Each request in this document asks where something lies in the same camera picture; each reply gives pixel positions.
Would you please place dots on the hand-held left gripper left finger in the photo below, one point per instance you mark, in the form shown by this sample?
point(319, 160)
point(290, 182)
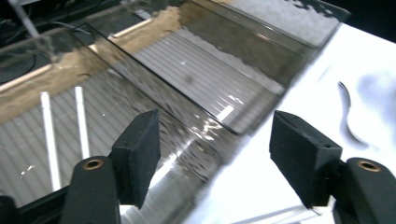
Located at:
point(137, 155)

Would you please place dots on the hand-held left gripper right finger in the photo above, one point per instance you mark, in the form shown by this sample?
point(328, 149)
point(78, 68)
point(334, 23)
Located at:
point(302, 155)

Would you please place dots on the white ceramic spoon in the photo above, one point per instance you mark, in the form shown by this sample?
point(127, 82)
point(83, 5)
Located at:
point(375, 88)

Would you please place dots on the white chopstick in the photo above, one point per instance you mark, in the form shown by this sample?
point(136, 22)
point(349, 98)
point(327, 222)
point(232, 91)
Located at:
point(82, 124)
point(49, 140)

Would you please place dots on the white metal stand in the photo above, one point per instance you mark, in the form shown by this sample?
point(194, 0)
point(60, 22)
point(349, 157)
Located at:
point(23, 15)

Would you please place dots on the smoky clear plastic bin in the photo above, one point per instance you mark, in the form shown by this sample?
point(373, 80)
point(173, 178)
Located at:
point(199, 81)
point(106, 118)
point(286, 18)

